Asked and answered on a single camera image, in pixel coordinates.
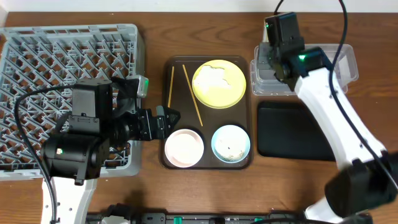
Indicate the light blue bowl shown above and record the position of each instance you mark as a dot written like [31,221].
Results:
[230,144]

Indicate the black waste tray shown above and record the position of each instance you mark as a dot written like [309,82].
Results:
[288,130]

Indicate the right wooden chopstick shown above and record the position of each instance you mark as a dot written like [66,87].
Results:
[192,95]

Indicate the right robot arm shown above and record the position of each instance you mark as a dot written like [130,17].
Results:
[368,173]

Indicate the black rail front edge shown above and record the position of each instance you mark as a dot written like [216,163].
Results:
[121,213]

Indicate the grey dish rack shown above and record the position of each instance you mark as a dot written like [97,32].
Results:
[48,60]

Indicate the clear plastic bin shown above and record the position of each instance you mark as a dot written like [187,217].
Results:
[264,84]

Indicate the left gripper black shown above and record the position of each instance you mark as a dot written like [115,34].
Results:
[153,124]

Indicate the pink bowl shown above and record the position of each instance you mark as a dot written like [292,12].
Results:
[184,148]

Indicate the yellow plate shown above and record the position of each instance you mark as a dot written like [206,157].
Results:
[223,98]

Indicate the brown serving tray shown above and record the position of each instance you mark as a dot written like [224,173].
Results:
[212,118]

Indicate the white napkin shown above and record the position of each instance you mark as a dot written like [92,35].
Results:
[210,77]

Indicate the left wooden chopstick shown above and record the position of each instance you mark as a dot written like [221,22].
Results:
[171,86]

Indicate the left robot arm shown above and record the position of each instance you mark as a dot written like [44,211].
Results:
[104,115]

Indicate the wooden chopstick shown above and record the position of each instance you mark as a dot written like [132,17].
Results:
[171,86]
[192,95]

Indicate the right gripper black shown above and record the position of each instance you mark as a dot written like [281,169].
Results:
[267,61]

